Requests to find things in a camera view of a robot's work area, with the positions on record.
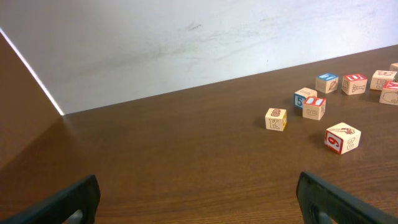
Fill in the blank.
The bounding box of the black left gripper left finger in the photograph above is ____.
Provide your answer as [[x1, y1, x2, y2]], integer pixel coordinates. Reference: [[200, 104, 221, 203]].
[[1, 174, 101, 224]]

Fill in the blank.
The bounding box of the wooden block red A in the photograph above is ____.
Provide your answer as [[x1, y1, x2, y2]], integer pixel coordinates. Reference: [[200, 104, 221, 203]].
[[379, 82, 398, 105]]

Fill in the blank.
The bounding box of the wooden block blue top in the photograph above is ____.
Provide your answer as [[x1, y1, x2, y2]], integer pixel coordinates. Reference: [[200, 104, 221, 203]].
[[315, 73, 339, 94]]

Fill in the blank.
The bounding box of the wooden block letter K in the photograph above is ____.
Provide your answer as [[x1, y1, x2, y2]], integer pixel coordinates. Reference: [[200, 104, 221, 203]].
[[265, 108, 287, 131]]

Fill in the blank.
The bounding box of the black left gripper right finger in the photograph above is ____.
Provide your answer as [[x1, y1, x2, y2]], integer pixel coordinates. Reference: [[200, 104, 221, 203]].
[[296, 172, 397, 224]]

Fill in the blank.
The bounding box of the wooden block red U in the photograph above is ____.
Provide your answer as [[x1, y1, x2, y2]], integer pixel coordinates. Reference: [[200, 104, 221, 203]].
[[341, 73, 368, 95]]

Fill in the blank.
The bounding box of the wooden block red I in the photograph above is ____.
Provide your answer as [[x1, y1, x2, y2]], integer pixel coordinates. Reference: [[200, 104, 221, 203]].
[[302, 96, 326, 121]]

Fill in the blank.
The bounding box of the wooden block at edge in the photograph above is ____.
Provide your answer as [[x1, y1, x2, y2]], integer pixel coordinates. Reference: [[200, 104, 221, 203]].
[[389, 63, 398, 72]]

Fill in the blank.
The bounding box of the wooden block outlined 5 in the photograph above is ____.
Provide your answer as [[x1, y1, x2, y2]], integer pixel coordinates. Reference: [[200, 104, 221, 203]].
[[370, 70, 397, 91]]

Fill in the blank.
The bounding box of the wooden block red 9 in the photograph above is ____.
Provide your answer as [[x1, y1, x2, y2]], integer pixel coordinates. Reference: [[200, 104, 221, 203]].
[[325, 123, 361, 154]]

